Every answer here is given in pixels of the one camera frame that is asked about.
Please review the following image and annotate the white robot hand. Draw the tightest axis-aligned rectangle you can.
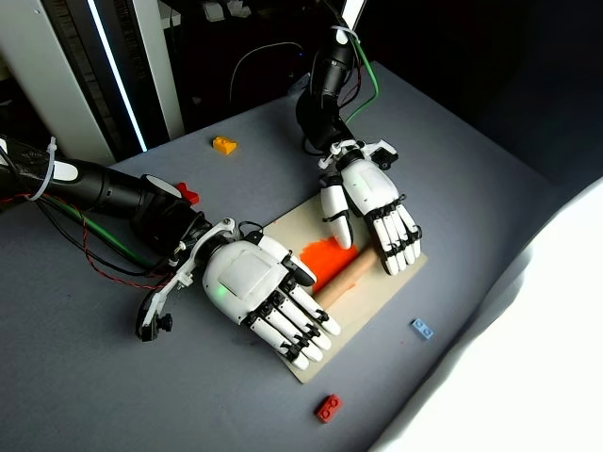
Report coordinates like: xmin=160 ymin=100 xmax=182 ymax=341
xmin=318 ymin=156 xmax=424 ymax=277
xmin=201 ymin=234 xmax=342 ymax=372

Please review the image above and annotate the wooden rolling pin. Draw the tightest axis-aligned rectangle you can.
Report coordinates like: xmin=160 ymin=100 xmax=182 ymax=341
xmin=313 ymin=251 xmax=378 ymax=310

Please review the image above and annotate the orange play dough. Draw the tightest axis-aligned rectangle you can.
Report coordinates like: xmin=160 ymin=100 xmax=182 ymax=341
xmin=299 ymin=236 xmax=362 ymax=293

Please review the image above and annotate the small red toy piece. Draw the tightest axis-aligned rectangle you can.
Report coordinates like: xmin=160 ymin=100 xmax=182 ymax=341
xmin=173 ymin=182 xmax=202 ymax=206

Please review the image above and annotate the light wooden board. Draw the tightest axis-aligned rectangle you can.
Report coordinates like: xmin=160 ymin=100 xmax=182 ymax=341
xmin=244 ymin=195 xmax=429 ymax=385

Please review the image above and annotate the yellow toy brick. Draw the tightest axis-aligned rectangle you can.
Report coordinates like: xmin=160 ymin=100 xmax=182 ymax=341
xmin=212 ymin=135 xmax=238 ymax=156

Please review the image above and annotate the grey table cloth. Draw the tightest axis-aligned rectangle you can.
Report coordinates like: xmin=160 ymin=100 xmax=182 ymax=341
xmin=0 ymin=59 xmax=603 ymax=452

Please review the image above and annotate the light blue toy brick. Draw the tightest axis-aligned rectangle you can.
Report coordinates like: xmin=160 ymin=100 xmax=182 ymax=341
xmin=410 ymin=318 xmax=435 ymax=341

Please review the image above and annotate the white zip tie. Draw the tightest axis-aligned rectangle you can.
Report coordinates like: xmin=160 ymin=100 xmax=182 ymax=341
xmin=27 ymin=136 xmax=57 ymax=202
xmin=330 ymin=25 xmax=362 ymax=46

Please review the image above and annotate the red toy brick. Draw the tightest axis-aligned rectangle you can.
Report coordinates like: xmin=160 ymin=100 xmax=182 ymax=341
xmin=314 ymin=394 xmax=344 ymax=424

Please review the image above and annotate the white backdrop sheet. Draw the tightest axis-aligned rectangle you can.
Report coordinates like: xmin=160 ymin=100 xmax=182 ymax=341
xmin=367 ymin=176 xmax=603 ymax=452

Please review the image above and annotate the white robot body column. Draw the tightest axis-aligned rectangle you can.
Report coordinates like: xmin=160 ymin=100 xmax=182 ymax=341
xmin=0 ymin=0 xmax=186 ymax=164

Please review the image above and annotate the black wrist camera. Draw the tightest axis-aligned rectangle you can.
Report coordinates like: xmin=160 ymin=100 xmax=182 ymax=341
xmin=135 ymin=291 xmax=174 ymax=343
xmin=369 ymin=140 xmax=399 ymax=170

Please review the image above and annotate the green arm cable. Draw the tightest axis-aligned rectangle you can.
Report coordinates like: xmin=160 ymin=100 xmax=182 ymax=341
xmin=40 ymin=192 xmax=152 ymax=265
xmin=345 ymin=37 xmax=382 ymax=126

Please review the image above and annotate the red twisted arm cable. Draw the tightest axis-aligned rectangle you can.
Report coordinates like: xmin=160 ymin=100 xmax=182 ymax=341
xmin=0 ymin=192 xmax=175 ymax=291

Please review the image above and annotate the grey background cable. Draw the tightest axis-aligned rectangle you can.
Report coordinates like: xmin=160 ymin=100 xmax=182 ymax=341
xmin=229 ymin=40 xmax=302 ymax=103

